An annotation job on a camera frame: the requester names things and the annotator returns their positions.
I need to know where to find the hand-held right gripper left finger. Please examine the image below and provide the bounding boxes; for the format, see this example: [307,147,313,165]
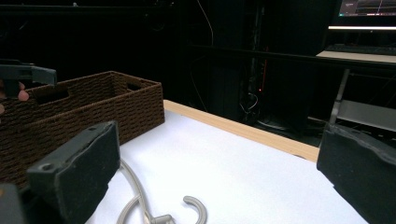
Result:
[26,120,121,224]

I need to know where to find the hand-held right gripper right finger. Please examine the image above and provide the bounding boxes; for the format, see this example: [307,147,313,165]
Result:
[316,123,396,224]

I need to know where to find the brown woven basket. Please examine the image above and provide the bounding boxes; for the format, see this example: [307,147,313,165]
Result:
[0,70,165,189]

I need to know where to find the beige plastic clothes hanger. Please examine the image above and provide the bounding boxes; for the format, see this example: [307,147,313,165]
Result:
[116,158,208,224]

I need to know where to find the desk with keyboard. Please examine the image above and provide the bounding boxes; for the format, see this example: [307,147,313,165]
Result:
[315,43,396,65]

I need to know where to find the computer monitor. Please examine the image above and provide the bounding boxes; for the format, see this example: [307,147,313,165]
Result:
[337,0,396,19]

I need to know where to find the bundle of cables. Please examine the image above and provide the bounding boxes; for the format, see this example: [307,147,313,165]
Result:
[238,91,260,126]

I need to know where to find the thin white cable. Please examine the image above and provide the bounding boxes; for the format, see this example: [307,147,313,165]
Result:
[195,0,216,48]

